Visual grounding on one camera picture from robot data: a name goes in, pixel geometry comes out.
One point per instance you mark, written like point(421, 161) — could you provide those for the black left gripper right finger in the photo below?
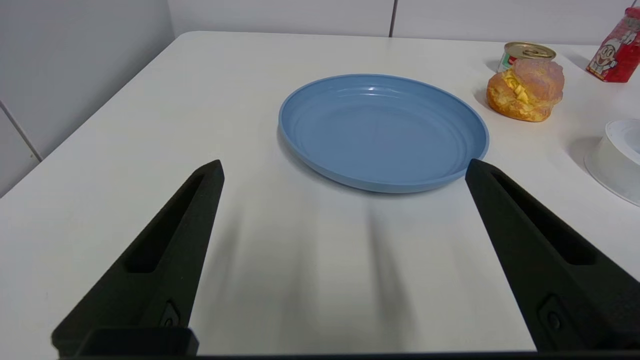
point(545, 270)

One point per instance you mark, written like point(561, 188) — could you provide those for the cream puff pastry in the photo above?
point(530, 92)

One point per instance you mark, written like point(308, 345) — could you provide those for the white round bowl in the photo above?
point(617, 155)

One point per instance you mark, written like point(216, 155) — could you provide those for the small tin can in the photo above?
point(525, 50)

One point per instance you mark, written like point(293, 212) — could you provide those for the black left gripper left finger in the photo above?
point(165, 260)

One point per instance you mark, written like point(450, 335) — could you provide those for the blue round plate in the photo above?
point(380, 130)

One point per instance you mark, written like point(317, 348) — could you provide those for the red milk carton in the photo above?
point(617, 52)

